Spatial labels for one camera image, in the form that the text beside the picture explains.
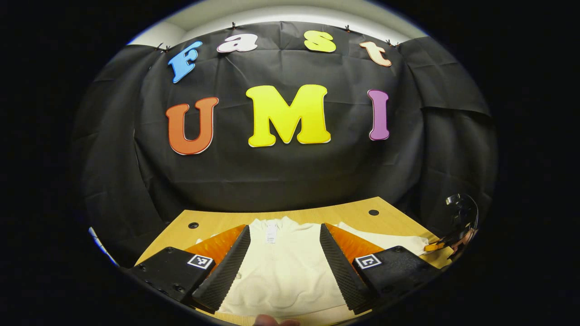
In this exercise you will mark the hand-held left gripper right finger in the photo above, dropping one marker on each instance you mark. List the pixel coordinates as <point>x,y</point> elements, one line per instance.
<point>344,276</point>

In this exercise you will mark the black backdrop cloth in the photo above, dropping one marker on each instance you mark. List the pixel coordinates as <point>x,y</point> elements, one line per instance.
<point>281,172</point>

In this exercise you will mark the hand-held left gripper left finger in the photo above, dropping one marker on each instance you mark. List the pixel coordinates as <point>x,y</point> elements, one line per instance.
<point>226,271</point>

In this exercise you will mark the cream sweatshirt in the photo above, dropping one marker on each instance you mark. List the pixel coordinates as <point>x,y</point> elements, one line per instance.
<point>285,271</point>

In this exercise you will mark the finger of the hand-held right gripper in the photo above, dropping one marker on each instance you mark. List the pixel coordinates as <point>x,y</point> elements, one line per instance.
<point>435,247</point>

